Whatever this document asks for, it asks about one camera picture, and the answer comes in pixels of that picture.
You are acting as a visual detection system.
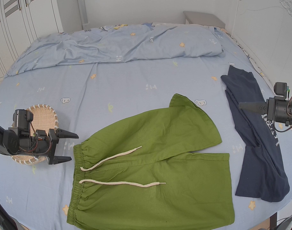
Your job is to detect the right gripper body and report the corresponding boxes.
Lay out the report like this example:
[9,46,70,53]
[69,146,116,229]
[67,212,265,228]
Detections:
[266,97,292,125]

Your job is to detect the round woven basket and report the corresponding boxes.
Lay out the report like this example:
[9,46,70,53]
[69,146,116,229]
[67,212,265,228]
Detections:
[11,104,59,165]

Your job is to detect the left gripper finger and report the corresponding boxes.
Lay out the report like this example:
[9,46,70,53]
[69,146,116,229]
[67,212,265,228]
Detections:
[52,155,72,165]
[55,128,79,139]

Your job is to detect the grey bedside table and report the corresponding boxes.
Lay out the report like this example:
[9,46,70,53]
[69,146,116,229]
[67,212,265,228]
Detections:
[183,11,226,29]

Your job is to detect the green shorts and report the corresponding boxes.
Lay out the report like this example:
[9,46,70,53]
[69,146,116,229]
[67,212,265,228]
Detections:
[67,93,235,230]

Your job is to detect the white wardrobe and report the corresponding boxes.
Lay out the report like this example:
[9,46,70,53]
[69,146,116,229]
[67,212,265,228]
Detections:
[0,0,64,82]

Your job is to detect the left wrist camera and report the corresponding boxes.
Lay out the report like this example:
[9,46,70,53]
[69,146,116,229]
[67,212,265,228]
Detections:
[13,109,34,130]

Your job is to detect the dark blue T-shirt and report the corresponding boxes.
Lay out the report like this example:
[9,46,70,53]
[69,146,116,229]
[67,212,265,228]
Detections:
[220,65,290,202]

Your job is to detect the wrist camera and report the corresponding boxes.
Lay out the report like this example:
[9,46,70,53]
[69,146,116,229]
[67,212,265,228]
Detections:
[273,82,290,102]
[13,109,34,130]

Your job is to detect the pale blue quilt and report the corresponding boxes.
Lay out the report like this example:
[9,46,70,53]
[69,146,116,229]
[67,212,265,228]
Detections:
[5,22,226,77]

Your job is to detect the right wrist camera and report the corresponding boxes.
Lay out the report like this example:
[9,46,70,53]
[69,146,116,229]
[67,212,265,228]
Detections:
[273,82,290,102]

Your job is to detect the bed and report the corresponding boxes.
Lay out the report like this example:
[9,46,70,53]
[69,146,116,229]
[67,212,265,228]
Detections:
[0,0,292,230]

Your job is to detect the black cable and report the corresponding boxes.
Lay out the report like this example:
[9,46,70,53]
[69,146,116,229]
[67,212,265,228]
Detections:
[274,121,292,133]

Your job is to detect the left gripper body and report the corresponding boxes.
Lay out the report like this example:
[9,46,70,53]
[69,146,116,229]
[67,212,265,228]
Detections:
[31,128,59,165]

